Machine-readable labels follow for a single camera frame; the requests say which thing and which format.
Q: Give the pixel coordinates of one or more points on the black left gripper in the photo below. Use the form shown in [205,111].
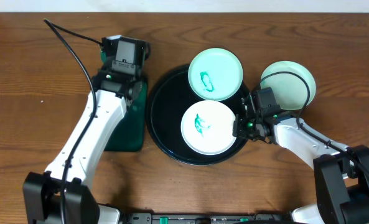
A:
[106,45]

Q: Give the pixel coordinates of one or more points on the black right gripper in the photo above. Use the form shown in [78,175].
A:
[238,129]

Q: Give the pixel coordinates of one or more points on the light green plate with stain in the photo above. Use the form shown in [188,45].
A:
[290,92]

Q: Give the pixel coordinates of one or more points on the pale green plate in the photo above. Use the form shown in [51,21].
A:
[215,74]

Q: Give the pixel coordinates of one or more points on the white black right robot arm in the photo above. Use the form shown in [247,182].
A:
[341,172]

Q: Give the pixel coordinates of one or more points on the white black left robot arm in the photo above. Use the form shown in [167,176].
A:
[62,194]

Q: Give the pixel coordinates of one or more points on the round black serving tray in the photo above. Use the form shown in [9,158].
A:
[167,102]

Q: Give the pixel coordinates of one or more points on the black rectangular water tray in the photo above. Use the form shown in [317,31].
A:
[128,136]

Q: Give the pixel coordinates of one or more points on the white plate with green stain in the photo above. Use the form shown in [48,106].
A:
[207,127]

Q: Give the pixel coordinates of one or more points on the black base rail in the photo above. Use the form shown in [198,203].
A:
[148,218]

